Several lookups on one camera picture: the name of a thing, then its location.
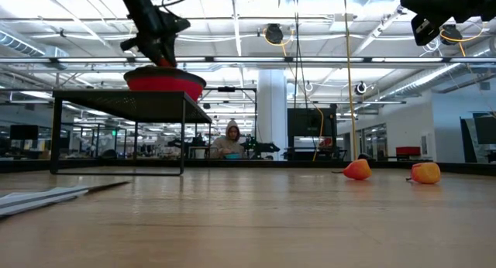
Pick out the small orange pepper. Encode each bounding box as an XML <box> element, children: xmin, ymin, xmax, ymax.
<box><xmin>405</xmin><ymin>161</ymin><xmax>443</xmax><ymax>185</ymax></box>
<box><xmin>332</xmin><ymin>158</ymin><xmax>373</xmax><ymax>181</ymax></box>

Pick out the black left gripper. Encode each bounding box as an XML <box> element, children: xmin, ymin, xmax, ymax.
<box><xmin>119</xmin><ymin>12</ymin><xmax>191</xmax><ymax>67</ymax></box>

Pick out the silver ventilation duct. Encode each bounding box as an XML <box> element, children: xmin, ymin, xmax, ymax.
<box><xmin>0</xmin><ymin>29</ymin><xmax>70</xmax><ymax>59</ymax></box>

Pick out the black perforated metal shelf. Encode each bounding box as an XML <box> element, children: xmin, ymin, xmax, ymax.
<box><xmin>49</xmin><ymin>88</ymin><xmax>213</xmax><ymax>177</ymax></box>

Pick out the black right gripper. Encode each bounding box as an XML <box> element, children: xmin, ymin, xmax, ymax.
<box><xmin>400</xmin><ymin>0</ymin><xmax>466</xmax><ymax>47</ymax></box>

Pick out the black ceiling cable reel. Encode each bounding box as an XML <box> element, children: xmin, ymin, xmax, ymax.
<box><xmin>263</xmin><ymin>22</ymin><xmax>286</xmax><ymax>45</ymax></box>
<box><xmin>439</xmin><ymin>24</ymin><xmax>464</xmax><ymax>46</ymax></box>

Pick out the dark desk monitor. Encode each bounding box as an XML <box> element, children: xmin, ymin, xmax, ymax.
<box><xmin>9</xmin><ymin>124</ymin><xmax>40</xmax><ymax>141</ymax></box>

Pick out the blue-handled table knife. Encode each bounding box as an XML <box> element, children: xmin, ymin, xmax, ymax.
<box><xmin>0</xmin><ymin>179</ymin><xmax>133</xmax><ymax>218</ymax></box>

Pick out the white square pillar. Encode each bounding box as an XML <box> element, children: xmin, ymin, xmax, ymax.
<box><xmin>257</xmin><ymin>68</ymin><xmax>289</xmax><ymax>153</ymax></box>

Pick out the red collapsible colander grey rim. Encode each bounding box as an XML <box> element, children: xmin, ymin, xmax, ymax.
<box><xmin>122</xmin><ymin>64</ymin><xmax>207</xmax><ymax>102</ymax></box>

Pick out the black monitor cart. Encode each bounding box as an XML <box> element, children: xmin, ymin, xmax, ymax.
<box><xmin>287</xmin><ymin>106</ymin><xmax>339</xmax><ymax>161</ymax></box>

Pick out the person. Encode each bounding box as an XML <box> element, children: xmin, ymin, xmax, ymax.
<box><xmin>208</xmin><ymin>119</ymin><xmax>249</xmax><ymax>160</ymax></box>

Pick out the red box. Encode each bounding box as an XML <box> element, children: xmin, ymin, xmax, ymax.
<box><xmin>395</xmin><ymin>145</ymin><xmax>422</xmax><ymax>158</ymax></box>

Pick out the background black station frame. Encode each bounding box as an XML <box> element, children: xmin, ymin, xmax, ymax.
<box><xmin>199</xmin><ymin>85</ymin><xmax>259</xmax><ymax>134</ymax></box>

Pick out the black hanging cable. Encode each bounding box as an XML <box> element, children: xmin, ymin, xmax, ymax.
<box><xmin>292</xmin><ymin>0</ymin><xmax>311</xmax><ymax>110</ymax></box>

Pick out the wooden table with black edge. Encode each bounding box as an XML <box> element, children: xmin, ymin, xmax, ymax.
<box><xmin>0</xmin><ymin>157</ymin><xmax>496</xmax><ymax>176</ymax></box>

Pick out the dark wall screen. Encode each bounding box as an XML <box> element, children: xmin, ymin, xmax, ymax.
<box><xmin>460</xmin><ymin>112</ymin><xmax>496</xmax><ymax>164</ymax></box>

